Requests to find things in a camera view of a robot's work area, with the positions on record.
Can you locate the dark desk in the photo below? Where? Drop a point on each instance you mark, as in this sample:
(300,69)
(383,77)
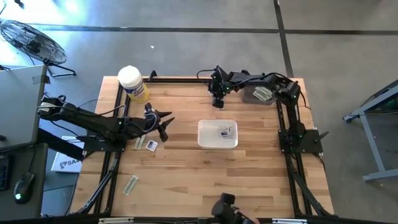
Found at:
(31,161)

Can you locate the silver metal bracket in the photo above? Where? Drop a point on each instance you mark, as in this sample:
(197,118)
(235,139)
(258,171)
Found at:
(289,221)
(115,220)

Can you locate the black keyboard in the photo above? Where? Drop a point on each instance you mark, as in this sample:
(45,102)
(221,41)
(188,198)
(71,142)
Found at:
(3,172)

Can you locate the blue grey metal table frame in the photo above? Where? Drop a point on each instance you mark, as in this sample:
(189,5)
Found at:
(373,143)

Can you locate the white printed cardboard box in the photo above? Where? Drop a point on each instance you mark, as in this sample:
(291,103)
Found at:
(66,163)

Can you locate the person's hand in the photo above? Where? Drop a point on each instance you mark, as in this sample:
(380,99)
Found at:
(252,220)

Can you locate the grey desk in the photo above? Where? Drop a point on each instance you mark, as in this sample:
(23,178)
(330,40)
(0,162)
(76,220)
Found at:
(18,118)

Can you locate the black handheld device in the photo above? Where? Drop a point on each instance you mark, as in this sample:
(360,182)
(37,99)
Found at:
(228,208)

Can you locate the black support beam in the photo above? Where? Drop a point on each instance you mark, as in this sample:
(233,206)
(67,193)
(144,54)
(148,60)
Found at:
(59,144)

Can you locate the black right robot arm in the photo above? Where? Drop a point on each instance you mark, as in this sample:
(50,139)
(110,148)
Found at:
(292,118)

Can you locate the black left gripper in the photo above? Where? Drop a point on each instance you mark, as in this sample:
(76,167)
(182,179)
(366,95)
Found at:
(155,126)

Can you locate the black floor fan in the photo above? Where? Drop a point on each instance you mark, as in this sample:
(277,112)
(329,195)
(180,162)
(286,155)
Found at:
(32,43)

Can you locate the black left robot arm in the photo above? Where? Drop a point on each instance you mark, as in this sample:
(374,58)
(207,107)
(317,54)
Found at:
(93,123)

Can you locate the grey translucent plastic bin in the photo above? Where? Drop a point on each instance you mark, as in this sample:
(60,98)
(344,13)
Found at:
(248,99)

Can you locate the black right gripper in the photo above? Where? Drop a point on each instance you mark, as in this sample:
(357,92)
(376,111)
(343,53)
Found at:
(219,87)

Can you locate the white plastic tray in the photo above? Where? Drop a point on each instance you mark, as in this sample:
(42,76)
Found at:
(211,137)

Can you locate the yellow Lysol wipes canister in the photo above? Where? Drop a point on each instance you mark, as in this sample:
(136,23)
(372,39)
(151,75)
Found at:
(133,85)

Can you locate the black computer mouse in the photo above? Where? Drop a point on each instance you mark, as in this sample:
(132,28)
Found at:
(23,186)

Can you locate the black aluminium table frame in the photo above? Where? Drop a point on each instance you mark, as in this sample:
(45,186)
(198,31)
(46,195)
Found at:
(186,80)

